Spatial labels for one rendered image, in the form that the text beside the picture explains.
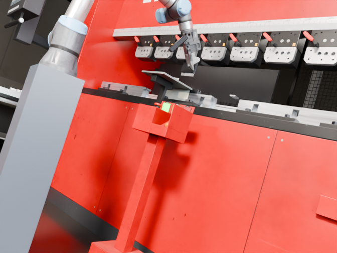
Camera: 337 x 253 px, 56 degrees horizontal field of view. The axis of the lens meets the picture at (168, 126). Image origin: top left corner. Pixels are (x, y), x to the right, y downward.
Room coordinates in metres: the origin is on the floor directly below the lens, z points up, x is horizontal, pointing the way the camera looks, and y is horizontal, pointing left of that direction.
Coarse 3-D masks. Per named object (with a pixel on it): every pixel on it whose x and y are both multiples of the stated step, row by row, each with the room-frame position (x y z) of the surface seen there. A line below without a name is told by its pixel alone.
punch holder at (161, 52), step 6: (162, 36) 2.08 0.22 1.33; (168, 36) 2.04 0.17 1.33; (174, 36) 2.01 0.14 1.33; (162, 42) 2.07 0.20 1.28; (168, 42) 2.03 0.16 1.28; (174, 42) 1.99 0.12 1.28; (156, 48) 2.09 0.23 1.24; (162, 48) 2.05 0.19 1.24; (168, 48) 2.01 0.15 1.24; (156, 54) 2.08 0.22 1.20; (162, 54) 2.04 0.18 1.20; (168, 54) 2.00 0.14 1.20; (174, 54) 2.02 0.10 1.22; (162, 60) 2.10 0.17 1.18; (168, 60) 2.05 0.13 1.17; (174, 60) 2.03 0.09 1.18
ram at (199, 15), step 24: (192, 0) 1.97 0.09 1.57; (216, 0) 1.84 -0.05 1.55; (240, 0) 1.72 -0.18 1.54; (264, 0) 1.62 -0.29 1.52; (288, 0) 1.53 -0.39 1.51; (312, 0) 1.45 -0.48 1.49; (336, 0) 1.37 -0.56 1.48; (120, 24) 2.43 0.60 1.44; (144, 24) 2.23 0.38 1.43; (168, 24) 2.07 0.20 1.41; (312, 24) 1.42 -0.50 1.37; (336, 24) 1.35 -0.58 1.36
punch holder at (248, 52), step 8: (240, 32) 1.68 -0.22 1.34; (248, 32) 1.64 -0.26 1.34; (256, 32) 1.61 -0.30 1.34; (240, 40) 1.67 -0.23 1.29; (248, 40) 1.63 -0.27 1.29; (256, 40) 1.60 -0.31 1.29; (264, 40) 1.62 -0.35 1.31; (232, 48) 1.69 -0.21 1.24; (240, 48) 1.65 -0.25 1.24; (248, 48) 1.62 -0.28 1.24; (256, 48) 1.59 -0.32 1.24; (264, 48) 1.64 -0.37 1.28; (232, 56) 1.68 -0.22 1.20; (240, 56) 1.64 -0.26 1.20; (248, 56) 1.61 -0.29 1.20; (256, 56) 1.60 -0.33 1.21; (240, 64) 1.70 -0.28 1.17; (248, 64) 1.66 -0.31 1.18; (256, 64) 1.62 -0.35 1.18
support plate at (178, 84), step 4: (144, 72) 1.77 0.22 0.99; (148, 72) 1.74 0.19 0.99; (152, 72) 1.71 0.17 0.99; (156, 72) 1.69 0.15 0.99; (160, 72) 1.67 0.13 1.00; (164, 72) 1.66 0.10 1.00; (164, 76) 1.71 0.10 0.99; (168, 76) 1.69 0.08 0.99; (168, 80) 1.78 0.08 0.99; (172, 80) 1.76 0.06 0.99; (176, 80) 1.73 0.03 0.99; (176, 84) 1.83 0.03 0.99; (180, 84) 1.80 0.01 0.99; (184, 84) 1.79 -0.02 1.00; (180, 88) 1.91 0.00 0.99; (184, 88) 1.87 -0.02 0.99; (188, 88) 1.84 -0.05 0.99; (192, 88) 1.85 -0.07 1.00
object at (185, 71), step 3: (186, 63) 1.93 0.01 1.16; (183, 66) 1.94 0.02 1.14; (186, 66) 1.93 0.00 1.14; (195, 66) 1.88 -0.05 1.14; (183, 69) 1.94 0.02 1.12; (186, 69) 1.92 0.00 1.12; (189, 69) 1.91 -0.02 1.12; (195, 69) 1.89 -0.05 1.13; (183, 72) 1.95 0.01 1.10; (186, 72) 1.92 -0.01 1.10; (189, 72) 1.91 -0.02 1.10; (192, 72) 1.89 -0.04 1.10; (195, 72) 1.90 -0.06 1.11; (183, 75) 1.94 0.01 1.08; (186, 75) 1.93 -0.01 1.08; (189, 75) 1.91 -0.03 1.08; (192, 75) 1.89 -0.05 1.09
